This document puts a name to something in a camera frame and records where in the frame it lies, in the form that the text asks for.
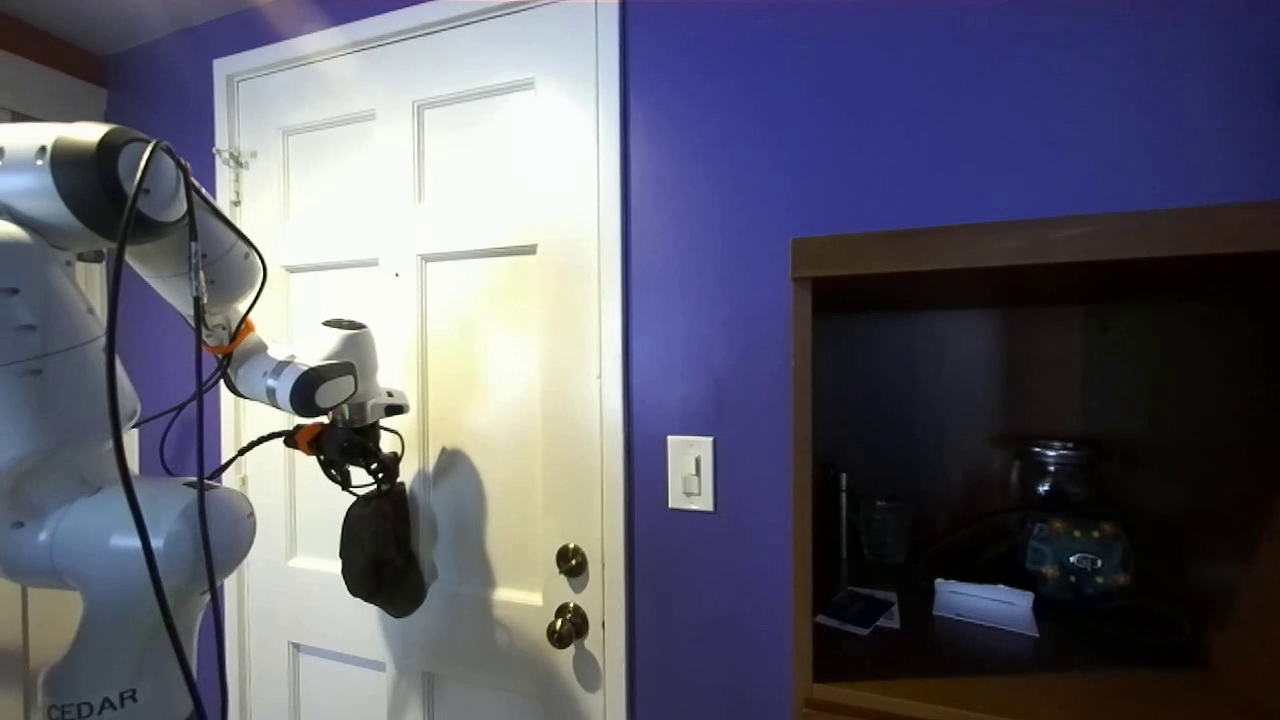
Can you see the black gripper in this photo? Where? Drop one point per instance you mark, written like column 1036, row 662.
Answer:
column 352, row 450

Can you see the dark grey hat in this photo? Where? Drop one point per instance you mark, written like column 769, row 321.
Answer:
column 377, row 554

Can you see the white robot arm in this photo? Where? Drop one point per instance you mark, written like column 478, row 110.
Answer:
column 78, row 519

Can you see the white panelled door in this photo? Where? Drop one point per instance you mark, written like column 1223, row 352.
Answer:
column 444, row 174

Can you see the brass door knob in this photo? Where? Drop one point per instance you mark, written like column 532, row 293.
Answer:
column 571, row 625

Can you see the brown wooden cabinet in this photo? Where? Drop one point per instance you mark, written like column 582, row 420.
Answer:
column 924, row 361

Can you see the brass deadbolt lock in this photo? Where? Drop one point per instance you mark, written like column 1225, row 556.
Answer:
column 571, row 563

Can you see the small box on shelf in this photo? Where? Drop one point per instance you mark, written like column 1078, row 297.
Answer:
column 861, row 613

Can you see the white card on shelf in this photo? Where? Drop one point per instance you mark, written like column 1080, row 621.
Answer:
column 986, row 606

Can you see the dark glass jar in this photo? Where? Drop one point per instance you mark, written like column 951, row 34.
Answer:
column 1074, row 549

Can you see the white light switch plate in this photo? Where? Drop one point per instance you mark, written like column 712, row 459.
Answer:
column 688, row 473

